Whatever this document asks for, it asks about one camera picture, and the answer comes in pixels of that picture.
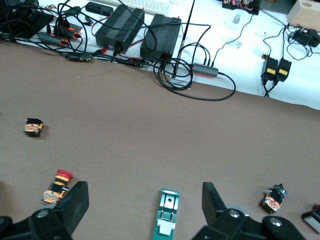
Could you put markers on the grey usb hub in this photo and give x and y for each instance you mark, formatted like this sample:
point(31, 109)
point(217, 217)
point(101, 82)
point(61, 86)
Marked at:
point(205, 70)

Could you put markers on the wooden block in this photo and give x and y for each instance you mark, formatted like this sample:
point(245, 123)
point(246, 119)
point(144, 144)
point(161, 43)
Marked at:
point(307, 15)

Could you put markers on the black orange device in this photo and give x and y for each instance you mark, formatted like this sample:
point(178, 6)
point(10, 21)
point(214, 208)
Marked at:
point(70, 28)

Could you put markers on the brown paper table cover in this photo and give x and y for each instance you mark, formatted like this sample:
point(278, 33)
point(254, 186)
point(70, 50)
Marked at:
point(150, 137)

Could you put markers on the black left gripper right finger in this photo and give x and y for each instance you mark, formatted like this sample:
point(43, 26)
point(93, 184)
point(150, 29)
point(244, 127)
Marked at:
point(212, 205)

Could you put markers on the grey orange cylinder device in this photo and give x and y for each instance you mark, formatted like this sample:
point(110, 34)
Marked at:
point(48, 37)

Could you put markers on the black bag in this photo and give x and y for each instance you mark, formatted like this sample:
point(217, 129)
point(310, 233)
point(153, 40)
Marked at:
point(20, 22)

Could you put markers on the black antenna rod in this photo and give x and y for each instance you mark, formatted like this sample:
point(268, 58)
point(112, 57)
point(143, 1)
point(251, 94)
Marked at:
point(181, 53)

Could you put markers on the red emergency stop orange block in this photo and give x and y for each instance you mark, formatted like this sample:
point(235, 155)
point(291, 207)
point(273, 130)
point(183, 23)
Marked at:
point(60, 180)

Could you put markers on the black square pushbutton red terminals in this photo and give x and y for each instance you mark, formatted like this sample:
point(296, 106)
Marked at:
point(311, 217)

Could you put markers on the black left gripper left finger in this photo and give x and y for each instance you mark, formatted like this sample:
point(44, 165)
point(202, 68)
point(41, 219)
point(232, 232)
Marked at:
point(75, 200)

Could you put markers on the black power brick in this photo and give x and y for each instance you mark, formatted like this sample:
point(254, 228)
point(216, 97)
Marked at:
point(100, 8)

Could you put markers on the black selector switch orange block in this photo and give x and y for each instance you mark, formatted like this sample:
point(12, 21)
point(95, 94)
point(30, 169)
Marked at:
point(271, 202)

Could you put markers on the black adapter yellow label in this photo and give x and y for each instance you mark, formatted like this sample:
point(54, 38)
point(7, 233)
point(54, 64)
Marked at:
point(283, 71)
point(270, 71)

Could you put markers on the small green circuit board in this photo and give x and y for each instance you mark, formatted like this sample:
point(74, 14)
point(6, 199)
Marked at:
point(86, 57)

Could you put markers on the black finned box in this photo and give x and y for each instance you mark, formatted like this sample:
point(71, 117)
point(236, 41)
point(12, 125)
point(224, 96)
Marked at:
point(160, 37)
point(120, 25)

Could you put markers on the white keyboard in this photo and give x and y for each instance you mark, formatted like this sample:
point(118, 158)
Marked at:
point(150, 6)

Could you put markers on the black electronics tray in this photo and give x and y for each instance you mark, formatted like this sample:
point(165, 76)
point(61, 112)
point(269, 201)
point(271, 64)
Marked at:
point(240, 5)

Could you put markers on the orange black contact block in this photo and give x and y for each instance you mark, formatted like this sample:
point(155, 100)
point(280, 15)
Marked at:
point(32, 127)

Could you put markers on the white round dish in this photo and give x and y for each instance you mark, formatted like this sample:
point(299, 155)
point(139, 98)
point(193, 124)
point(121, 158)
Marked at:
point(236, 25)

